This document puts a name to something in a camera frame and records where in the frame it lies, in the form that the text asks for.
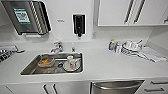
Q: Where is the stainless steel dishwasher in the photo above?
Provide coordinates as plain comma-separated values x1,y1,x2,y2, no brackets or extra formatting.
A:
89,79,145,94

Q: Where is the white cup on plate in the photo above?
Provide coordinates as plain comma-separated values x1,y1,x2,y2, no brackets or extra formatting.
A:
63,54,81,73

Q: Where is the chrome faucet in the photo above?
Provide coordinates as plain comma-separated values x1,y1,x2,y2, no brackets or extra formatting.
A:
49,40,64,55

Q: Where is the dish soap bottle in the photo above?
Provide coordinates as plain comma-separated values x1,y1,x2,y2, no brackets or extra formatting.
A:
107,38,118,53

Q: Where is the orange bowl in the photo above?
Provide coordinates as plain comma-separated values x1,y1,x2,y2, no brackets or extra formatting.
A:
37,56,55,68

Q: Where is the stack of white dishes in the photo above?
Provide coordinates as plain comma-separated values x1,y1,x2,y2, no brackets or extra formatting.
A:
120,39,144,56

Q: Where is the white sink base cabinet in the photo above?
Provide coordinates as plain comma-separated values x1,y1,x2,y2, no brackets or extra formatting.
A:
4,82,91,94

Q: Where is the steel kitchen sink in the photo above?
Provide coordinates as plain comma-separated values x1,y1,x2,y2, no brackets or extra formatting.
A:
19,52,84,76

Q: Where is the white upper cabinet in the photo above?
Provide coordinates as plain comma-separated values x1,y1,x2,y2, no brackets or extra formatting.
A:
96,0,168,28

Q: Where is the steel paper towel dispenser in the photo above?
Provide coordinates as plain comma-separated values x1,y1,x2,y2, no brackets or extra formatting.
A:
1,0,53,36

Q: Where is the white folded towel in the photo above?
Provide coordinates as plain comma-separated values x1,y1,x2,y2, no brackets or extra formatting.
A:
139,46,168,64

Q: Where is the white drawer unit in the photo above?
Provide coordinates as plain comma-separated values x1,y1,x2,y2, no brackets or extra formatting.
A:
143,78,168,94

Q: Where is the black wall soap dispenser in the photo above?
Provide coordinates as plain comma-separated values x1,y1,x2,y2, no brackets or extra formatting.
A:
72,13,86,39

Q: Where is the small wall label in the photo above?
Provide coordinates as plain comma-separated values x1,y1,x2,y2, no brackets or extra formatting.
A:
56,19,65,23

